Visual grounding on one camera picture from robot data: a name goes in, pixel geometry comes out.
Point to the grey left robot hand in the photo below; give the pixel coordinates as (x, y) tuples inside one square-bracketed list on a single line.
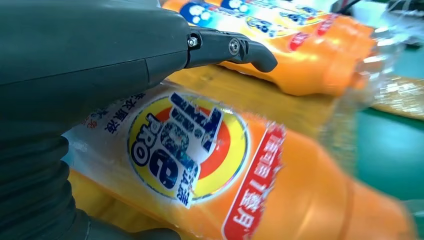
[(82, 59)]

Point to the yellow taped cardboard sheet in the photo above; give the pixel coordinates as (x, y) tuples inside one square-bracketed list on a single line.
[(248, 96)]

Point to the green table mat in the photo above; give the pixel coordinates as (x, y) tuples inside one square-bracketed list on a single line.
[(391, 149)]

